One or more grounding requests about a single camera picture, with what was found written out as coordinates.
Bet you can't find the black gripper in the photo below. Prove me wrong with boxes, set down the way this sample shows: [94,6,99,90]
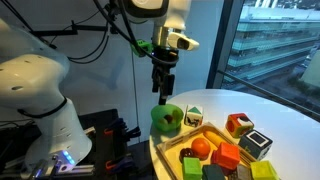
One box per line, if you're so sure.
[151,46,180,106]

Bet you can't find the brown fruit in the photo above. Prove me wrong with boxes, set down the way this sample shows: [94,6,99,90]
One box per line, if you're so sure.
[179,147,197,164]

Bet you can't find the green plastic bowl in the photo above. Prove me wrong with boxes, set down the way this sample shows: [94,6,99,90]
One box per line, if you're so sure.
[150,103,185,134]

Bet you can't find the wooden tray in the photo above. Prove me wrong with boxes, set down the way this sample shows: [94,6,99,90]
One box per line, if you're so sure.
[156,121,258,180]

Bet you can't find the orange fruit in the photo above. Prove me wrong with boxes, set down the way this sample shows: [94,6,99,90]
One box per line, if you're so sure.
[190,137,212,160]

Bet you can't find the white cube with green triangle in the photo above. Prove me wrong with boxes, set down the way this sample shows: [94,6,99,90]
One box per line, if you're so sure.
[184,104,205,129]

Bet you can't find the black orange spring clamp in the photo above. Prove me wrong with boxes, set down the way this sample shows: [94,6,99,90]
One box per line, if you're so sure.
[104,154,135,175]
[103,117,142,145]

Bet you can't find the yellow banana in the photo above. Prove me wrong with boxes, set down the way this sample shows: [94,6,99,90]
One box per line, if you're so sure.
[203,130,228,148]

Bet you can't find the black perforated platform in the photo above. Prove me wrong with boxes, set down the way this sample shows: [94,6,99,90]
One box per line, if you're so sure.
[0,108,158,180]

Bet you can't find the orange cube with round hole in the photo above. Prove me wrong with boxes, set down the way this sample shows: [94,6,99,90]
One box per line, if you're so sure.
[225,112,255,139]

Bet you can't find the red cube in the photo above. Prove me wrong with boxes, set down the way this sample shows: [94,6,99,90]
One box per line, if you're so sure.
[211,142,241,171]

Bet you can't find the dark teal cube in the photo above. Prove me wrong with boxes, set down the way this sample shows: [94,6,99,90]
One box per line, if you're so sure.
[201,163,226,180]

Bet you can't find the black and white cube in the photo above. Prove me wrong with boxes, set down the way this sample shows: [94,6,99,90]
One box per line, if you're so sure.
[238,129,274,161]

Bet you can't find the window railing bar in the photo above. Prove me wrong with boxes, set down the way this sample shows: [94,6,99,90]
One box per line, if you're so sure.
[217,69,320,123]

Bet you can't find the grey patterned cube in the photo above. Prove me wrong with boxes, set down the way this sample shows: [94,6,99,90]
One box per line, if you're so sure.
[233,163,253,180]

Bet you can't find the lime yellow cube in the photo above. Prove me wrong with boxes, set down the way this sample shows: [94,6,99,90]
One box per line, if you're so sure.
[250,160,280,180]

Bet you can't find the thin black hanging cable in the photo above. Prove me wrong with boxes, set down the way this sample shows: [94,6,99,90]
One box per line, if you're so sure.
[130,55,141,135]

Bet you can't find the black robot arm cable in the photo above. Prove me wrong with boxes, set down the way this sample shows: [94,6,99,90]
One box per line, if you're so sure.
[92,0,179,67]

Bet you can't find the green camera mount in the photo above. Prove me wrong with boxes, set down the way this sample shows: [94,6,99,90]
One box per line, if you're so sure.
[130,38,155,58]

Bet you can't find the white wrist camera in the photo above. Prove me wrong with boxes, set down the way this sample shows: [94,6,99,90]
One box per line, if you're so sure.
[167,31,201,52]

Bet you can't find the dark window frame pillar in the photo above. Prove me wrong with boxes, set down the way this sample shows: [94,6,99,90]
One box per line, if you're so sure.
[206,0,246,90]

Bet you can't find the black wall mount bar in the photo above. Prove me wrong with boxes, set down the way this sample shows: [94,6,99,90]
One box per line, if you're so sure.
[29,19,119,38]

